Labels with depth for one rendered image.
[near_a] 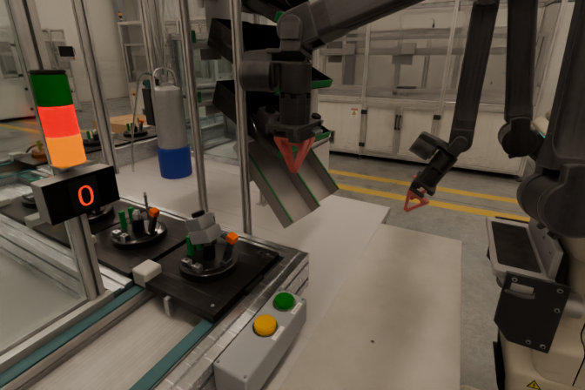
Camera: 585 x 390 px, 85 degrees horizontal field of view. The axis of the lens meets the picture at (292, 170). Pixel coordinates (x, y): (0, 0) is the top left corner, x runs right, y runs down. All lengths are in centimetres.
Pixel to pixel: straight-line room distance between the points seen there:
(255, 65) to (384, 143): 418
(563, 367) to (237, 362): 65
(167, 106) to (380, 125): 349
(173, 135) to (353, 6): 123
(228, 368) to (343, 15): 59
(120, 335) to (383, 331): 55
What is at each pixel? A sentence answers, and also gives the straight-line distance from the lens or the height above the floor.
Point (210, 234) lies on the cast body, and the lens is 75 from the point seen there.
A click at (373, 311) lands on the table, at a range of 86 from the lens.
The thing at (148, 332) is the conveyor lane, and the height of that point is 92.
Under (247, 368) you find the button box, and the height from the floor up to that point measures 96.
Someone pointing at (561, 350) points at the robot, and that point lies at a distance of 91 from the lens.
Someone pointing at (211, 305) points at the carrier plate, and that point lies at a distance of 71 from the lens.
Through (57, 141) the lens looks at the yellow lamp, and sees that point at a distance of 66.
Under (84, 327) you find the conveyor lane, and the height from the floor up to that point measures 95.
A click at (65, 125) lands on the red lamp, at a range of 65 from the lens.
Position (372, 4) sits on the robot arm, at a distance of 57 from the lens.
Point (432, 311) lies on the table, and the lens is 91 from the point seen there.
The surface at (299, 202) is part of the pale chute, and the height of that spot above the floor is 102.
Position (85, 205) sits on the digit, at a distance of 69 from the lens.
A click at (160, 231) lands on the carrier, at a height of 99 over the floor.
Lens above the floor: 144
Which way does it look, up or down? 20 degrees down
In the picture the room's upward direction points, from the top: straight up
